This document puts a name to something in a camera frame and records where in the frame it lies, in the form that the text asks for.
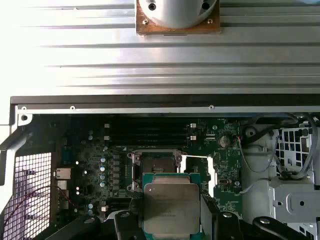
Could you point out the silver coin cell battery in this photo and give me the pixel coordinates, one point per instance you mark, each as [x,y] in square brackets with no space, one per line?
[224,140]

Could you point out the black PC case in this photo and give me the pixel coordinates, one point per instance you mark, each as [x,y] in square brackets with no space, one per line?
[150,110]

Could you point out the green motherboard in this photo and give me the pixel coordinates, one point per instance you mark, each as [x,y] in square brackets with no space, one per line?
[227,162]

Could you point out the metal network port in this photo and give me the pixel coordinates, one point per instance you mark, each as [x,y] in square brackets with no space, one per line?
[62,173]

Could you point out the silver CPU green edge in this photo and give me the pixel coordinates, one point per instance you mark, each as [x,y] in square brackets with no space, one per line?
[171,202]

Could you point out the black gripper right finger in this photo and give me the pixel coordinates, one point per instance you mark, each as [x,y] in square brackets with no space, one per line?
[228,227]

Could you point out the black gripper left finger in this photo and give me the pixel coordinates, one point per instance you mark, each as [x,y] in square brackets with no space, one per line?
[125,227]

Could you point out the black RAM slot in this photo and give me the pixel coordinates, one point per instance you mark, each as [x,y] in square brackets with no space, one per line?
[150,137]
[150,143]
[150,132]
[150,125]

